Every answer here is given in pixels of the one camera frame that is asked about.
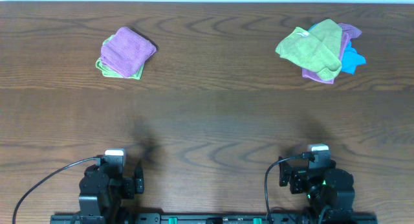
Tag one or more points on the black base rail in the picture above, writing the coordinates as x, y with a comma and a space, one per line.
155, 218

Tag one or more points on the folded green cloth underneath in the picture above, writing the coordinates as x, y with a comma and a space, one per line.
106, 69

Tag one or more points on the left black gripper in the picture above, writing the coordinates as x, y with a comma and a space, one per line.
138, 180

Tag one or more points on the crumpled blue cloth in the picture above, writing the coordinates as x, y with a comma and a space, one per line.
351, 60

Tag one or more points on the folded purple cloth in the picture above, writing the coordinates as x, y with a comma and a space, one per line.
126, 50

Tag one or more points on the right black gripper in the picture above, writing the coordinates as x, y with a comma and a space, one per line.
298, 176

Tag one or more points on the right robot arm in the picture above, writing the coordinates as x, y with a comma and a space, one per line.
329, 190

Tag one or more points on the light green microfiber cloth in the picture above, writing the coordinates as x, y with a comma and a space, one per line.
316, 50

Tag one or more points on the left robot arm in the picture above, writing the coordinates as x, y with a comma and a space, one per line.
102, 190

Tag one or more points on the crumpled purple cloth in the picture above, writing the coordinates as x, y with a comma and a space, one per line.
351, 31

